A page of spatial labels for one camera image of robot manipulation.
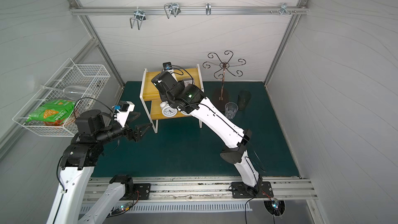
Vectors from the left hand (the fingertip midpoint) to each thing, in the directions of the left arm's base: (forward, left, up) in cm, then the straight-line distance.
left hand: (144, 119), depth 64 cm
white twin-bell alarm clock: (+12, -5, -10) cm, 17 cm away
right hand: (+13, -9, +7) cm, 18 cm away
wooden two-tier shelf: (+10, -1, +2) cm, 10 cm away
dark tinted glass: (+30, -51, -21) cm, 62 cm away
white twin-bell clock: (+13, -14, -13) cm, 23 cm away
